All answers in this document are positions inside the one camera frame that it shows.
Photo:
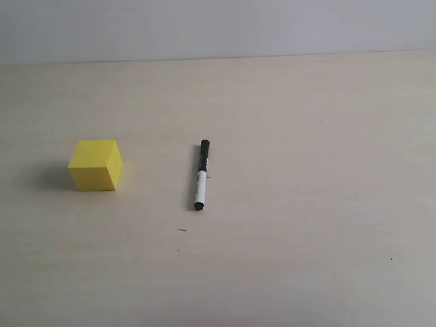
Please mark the black and white marker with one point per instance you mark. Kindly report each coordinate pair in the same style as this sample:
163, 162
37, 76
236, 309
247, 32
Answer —
199, 200

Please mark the yellow cube block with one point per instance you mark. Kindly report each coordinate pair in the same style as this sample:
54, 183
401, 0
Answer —
96, 165

